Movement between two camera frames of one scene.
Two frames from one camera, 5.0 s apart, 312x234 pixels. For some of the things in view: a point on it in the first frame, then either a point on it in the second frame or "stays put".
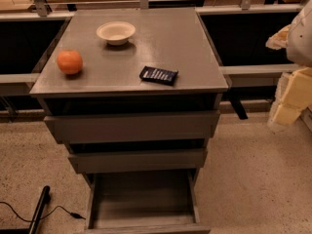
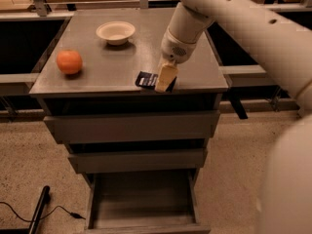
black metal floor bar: x=44 y=200 stays put
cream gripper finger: x=293 y=97 -> x=176 y=51
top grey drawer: x=134 y=127 stays put
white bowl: x=116 y=32 stays put
